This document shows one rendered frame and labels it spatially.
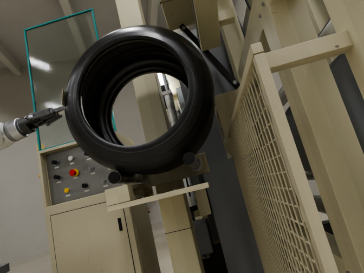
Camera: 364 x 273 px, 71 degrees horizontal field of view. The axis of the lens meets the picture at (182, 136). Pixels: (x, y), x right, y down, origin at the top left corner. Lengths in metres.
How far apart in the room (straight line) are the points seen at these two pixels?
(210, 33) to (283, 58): 0.85
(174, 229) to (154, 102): 0.65
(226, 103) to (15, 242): 8.88
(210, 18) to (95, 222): 1.31
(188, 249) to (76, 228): 0.78
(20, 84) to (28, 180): 3.31
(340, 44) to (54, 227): 1.73
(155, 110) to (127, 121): 7.95
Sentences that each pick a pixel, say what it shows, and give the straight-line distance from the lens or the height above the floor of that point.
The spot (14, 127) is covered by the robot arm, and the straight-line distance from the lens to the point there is 1.28.
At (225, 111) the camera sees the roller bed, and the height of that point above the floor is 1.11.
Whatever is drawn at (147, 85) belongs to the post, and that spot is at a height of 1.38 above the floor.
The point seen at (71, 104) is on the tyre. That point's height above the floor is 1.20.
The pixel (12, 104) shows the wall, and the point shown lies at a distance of 10.35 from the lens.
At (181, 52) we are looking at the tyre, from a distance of 0.99.
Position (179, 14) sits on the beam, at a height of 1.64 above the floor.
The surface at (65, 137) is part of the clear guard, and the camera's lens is 1.89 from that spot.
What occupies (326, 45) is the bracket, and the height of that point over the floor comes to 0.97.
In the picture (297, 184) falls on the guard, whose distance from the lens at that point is 0.42.
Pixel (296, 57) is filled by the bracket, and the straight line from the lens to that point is 0.48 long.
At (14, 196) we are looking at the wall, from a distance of 9.66.
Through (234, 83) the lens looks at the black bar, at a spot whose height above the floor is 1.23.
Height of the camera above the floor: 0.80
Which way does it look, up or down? 12 degrees up
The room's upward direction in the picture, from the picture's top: 14 degrees counter-clockwise
